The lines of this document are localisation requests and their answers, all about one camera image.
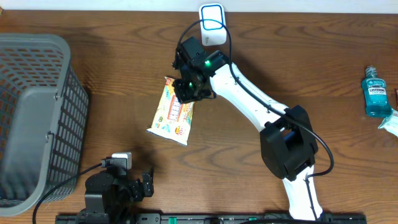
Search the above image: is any white barcode scanner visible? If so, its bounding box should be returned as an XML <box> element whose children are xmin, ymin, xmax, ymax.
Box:
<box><xmin>199</xmin><ymin>3</ymin><xmax>227</xmax><ymax>46</ymax></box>

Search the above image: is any yellow snack bag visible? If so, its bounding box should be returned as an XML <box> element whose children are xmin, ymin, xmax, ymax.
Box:
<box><xmin>147</xmin><ymin>77</ymin><xmax>194</xmax><ymax>146</ymax></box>

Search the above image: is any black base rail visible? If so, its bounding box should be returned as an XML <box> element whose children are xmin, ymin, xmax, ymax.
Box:
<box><xmin>55</xmin><ymin>212</ymin><xmax>368</xmax><ymax>224</ymax></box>

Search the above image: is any grey plastic shopping basket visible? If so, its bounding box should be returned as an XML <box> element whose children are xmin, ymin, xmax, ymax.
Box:
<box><xmin>1</xmin><ymin>34</ymin><xmax>89</xmax><ymax>217</ymax></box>

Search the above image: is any teal Listerine mouthwash bottle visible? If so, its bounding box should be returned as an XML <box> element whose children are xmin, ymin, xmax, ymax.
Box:
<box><xmin>361</xmin><ymin>66</ymin><xmax>392</xmax><ymax>118</ymax></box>

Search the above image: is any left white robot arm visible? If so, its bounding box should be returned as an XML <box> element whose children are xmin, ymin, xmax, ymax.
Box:
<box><xmin>80</xmin><ymin>164</ymin><xmax>154</xmax><ymax>224</ymax></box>

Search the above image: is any light blue wet wipes pack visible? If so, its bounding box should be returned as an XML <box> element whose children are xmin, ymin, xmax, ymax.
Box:
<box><xmin>378</xmin><ymin>109</ymin><xmax>398</xmax><ymax>136</ymax></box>

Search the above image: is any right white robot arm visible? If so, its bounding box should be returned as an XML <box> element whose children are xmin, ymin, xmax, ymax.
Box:
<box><xmin>173</xmin><ymin>37</ymin><xmax>323</xmax><ymax>221</ymax></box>

